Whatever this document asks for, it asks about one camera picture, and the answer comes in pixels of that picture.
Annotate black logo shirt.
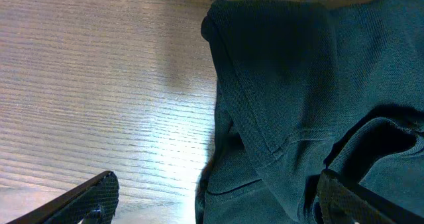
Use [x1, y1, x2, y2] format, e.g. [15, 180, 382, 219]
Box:
[195, 0, 423, 223]

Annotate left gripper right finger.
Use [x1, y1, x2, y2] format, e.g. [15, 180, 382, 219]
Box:
[317, 169, 423, 224]

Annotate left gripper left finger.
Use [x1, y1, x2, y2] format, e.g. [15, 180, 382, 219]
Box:
[8, 170, 119, 224]

